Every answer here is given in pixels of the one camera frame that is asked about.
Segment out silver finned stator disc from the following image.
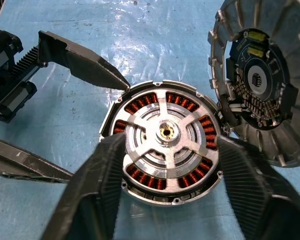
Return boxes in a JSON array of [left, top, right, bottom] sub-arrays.
[[207, 0, 300, 169]]

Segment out motor stator housing copper windings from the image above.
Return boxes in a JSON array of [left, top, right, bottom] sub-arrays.
[[99, 79, 225, 207]]

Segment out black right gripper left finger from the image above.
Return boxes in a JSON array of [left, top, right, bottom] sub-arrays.
[[39, 132, 128, 240]]

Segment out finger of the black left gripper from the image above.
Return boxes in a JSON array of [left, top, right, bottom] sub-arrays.
[[0, 136, 75, 185], [37, 30, 131, 92]]

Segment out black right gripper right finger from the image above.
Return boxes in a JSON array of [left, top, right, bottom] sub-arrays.
[[216, 135, 300, 240]]

